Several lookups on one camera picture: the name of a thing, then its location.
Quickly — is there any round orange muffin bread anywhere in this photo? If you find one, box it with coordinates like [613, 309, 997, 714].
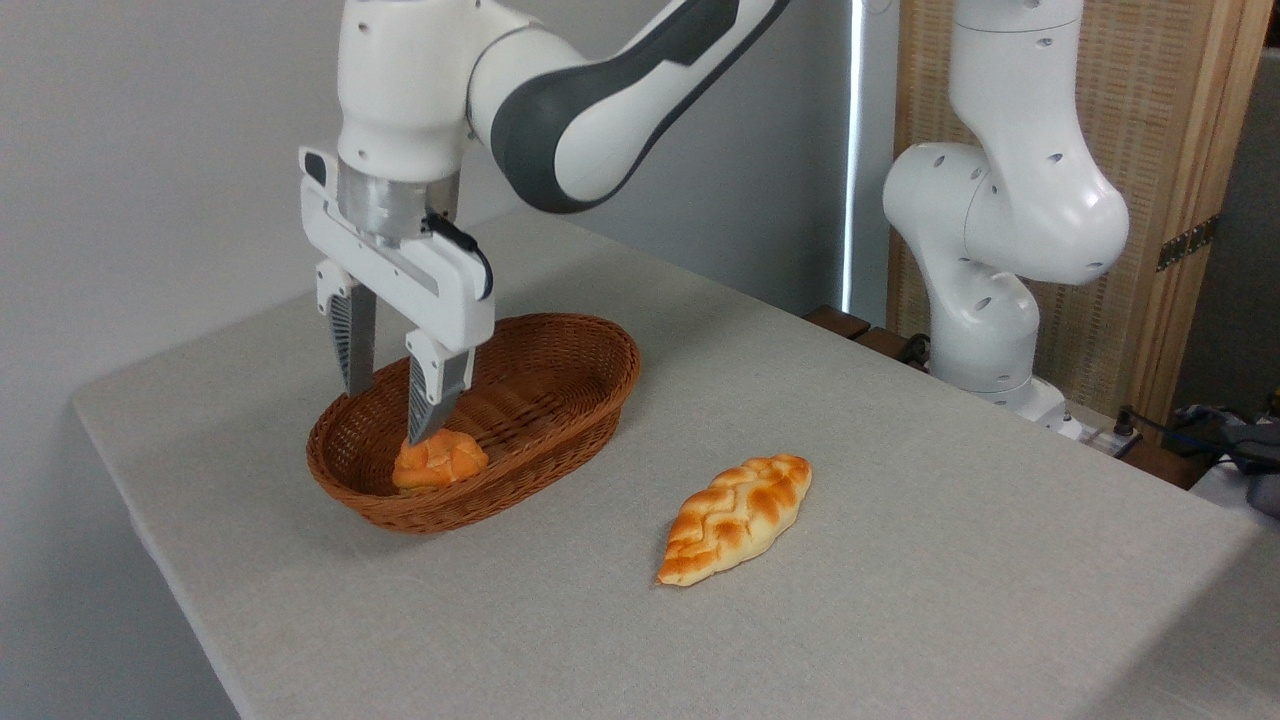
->
[392, 428, 490, 491]

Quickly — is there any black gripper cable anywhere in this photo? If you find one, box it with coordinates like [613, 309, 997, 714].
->
[422, 208, 495, 301]

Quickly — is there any black plug with cable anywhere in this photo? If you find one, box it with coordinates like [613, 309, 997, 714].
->
[1112, 404, 1280, 463]

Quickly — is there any dark grey cloth bundle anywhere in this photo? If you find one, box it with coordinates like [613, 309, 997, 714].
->
[1165, 400, 1280, 517]

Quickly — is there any brown oval wicker basket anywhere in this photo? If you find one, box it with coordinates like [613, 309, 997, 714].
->
[306, 313, 642, 534]

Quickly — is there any beige tablecloth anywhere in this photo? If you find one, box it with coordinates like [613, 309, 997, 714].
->
[70, 205, 1280, 720]

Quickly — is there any dark metal screen hinge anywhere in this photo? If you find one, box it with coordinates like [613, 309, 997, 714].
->
[1156, 214, 1221, 273]

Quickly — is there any long braided golden bread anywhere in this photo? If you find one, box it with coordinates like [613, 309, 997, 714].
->
[657, 454, 813, 587]

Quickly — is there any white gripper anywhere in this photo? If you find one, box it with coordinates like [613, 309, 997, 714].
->
[298, 147, 498, 446]

